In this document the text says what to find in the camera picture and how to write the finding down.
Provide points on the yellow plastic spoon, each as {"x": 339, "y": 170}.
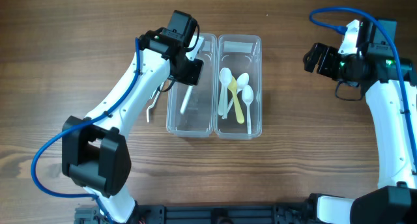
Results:
{"x": 238, "y": 110}

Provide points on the translucent curved white fork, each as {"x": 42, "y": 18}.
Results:
{"x": 154, "y": 98}

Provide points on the right clear plastic container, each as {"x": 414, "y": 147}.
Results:
{"x": 241, "y": 54}

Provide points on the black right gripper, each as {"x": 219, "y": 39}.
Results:
{"x": 326, "y": 62}

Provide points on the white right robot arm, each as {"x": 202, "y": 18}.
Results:
{"x": 392, "y": 102}

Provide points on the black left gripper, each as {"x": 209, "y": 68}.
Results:
{"x": 192, "y": 71}

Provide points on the white plastic fork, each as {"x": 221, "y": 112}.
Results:
{"x": 186, "y": 99}

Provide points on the clear plastic container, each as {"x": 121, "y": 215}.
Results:
{"x": 241, "y": 54}
{"x": 197, "y": 121}

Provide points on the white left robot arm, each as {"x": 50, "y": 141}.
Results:
{"x": 94, "y": 149}

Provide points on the white plastic spoon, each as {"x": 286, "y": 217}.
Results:
{"x": 247, "y": 98}
{"x": 242, "y": 81}
{"x": 225, "y": 78}

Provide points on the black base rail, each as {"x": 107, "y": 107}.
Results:
{"x": 279, "y": 213}

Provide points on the left clear plastic container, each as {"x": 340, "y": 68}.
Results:
{"x": 197, "y": 121}

